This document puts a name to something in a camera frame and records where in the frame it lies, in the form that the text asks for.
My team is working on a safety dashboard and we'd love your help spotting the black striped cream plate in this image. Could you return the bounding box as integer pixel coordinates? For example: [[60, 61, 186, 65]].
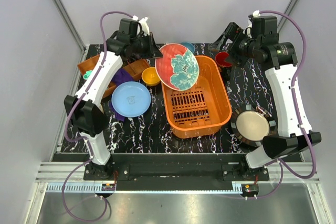
[[230, 104, 277, 147]]

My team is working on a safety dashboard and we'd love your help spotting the orange plastic dish bin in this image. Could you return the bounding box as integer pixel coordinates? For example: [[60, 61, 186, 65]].
[[162, 56, 232, 138]]

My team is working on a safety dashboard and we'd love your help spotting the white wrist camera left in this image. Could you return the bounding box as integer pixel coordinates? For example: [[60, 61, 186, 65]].
[[132, 15, 150, 36]]

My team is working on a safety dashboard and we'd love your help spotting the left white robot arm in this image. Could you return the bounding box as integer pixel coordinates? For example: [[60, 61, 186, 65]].
[[64, 16, 162, 180]]

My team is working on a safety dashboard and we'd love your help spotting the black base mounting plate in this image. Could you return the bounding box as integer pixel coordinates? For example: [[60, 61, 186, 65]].
[[83, 154, 269, 193]]

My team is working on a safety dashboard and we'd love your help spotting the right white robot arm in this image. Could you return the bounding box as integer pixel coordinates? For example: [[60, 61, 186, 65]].
[[209, 13, 322, 180]]

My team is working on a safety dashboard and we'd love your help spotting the black skull mug red inside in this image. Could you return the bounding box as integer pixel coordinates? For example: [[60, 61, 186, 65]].
[[215, 52, 233, 81]]

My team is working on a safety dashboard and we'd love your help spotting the light blue plastic plate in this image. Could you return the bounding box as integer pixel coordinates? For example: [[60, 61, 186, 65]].
[[111, 81, 152, 118]]

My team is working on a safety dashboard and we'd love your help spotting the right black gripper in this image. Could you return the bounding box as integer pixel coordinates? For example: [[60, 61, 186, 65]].
[[208, 22, 260, 68]]

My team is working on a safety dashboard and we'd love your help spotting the purple cloth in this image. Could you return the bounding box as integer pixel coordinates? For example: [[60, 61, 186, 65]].
[[108, 68, 134, 122]]

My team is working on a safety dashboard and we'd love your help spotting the red floral ceramic plate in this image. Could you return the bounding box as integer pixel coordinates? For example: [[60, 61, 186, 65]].
[[155, 43, 200, 91]]

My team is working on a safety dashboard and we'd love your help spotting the mint green sock bundle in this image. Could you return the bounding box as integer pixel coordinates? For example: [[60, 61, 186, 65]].
[[82, 70, 92, 80]]

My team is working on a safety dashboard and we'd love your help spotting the orange compartment organizer tray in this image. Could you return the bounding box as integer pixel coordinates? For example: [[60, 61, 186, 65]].
[[77, 55, 150, 98]]

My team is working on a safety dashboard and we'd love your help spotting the teal blue ceramic bowl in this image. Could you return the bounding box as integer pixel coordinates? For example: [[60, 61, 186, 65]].
[[180, 42, 195, 53]]

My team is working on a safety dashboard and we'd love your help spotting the aluminium frame rail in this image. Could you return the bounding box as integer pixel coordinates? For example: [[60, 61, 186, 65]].
[[52, 0, 86, 52]]

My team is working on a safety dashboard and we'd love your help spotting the yellow orange small bowl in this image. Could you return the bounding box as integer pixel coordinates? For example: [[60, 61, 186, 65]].
[[141, 67, 161, 86]]

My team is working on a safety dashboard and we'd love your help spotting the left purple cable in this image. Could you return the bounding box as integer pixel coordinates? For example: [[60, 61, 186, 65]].
[[61, 11, 140, 221]]

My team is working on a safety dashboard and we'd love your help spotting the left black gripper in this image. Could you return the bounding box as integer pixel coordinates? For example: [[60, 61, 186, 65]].
[[130, 32, 163, 59]]

